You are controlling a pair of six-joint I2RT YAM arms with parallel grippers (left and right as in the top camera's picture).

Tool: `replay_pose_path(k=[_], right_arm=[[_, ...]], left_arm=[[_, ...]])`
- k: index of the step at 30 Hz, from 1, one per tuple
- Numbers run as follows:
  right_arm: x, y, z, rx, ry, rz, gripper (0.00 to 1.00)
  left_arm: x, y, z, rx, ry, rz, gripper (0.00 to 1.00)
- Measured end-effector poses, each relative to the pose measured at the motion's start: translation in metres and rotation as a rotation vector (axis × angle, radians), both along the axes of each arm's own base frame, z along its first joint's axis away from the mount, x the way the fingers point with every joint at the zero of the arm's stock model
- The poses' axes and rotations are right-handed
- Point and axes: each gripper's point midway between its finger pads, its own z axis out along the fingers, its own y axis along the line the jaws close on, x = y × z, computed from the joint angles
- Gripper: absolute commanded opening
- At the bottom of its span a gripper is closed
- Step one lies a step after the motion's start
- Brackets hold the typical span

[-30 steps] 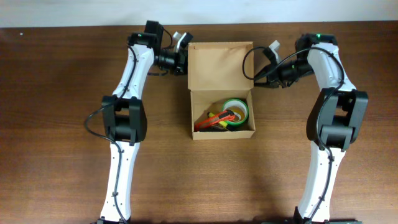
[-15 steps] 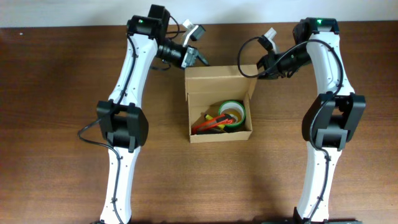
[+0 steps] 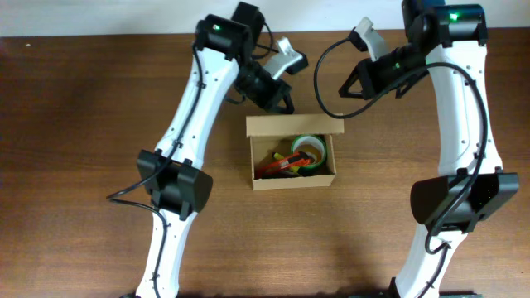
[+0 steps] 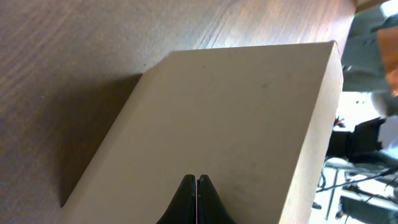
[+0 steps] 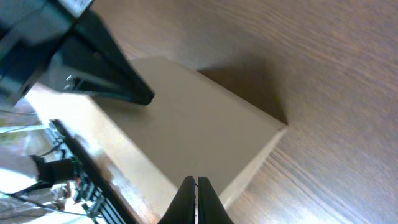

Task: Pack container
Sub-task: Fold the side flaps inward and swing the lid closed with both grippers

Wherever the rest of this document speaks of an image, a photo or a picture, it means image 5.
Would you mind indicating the black table edge rail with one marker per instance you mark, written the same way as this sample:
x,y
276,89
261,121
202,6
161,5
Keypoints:
x,y
92,186

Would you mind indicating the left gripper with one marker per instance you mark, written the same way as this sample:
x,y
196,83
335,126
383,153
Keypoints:
x,y
31,32

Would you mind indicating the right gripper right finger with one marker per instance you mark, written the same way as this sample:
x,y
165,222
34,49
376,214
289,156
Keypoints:
x,y
210,208

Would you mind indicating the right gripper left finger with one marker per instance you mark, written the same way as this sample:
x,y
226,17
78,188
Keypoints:
x,y
182,208

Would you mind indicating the brown cardboard box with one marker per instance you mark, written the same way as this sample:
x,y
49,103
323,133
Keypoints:
x,y
193,127

